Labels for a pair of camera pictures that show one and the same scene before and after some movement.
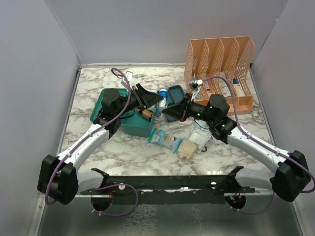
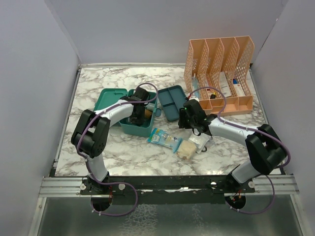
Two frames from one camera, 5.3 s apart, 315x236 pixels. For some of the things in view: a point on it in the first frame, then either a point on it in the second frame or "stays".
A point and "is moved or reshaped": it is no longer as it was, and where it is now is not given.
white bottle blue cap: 163,103 is moved or reshaped
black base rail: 167,190 stays
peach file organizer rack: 223,66 stays
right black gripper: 178,110 -> 182,122
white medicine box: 224,86 stays
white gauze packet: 200,137 stays
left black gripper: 145,99 -> 140,121
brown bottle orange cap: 146,114 stays
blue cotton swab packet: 158,135 stays
